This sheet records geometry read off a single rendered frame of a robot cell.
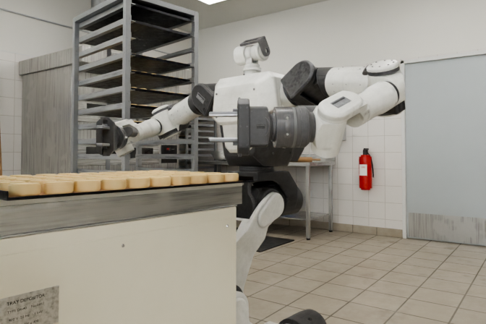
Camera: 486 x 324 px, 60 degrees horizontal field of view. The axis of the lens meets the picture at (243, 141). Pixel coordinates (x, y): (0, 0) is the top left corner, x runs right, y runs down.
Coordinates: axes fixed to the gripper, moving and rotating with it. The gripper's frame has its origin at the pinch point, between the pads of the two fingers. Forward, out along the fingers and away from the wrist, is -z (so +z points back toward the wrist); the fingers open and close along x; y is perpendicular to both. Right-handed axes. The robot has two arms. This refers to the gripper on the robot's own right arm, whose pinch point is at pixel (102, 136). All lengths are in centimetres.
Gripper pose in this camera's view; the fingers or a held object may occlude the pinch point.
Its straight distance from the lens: 139.4
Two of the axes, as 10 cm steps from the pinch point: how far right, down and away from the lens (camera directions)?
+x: 0.0, -10.0, 0.3
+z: -0.7, 0.3, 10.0
